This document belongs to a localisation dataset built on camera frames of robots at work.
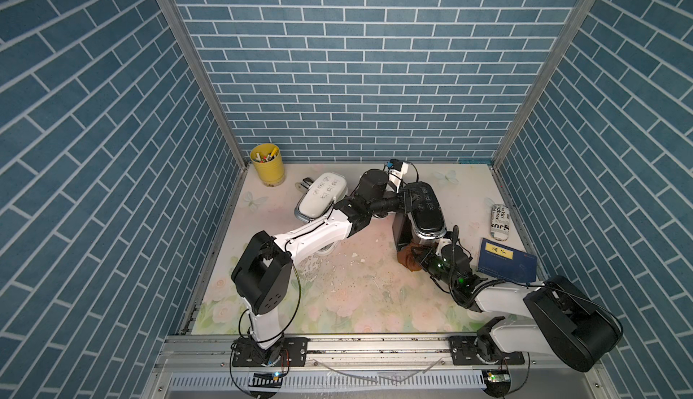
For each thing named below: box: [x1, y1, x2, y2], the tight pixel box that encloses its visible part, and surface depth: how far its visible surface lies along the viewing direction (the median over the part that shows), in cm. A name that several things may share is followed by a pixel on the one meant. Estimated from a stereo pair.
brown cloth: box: [397, 242, 426, 272], surface depth 88 cm
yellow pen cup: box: [249, 142, 286, 187], surface depth 109 cm
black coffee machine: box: [392, 181, 447, 252], surface depth 79 cm
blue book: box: [477, 237, 537, 283], surface depth 93 cm
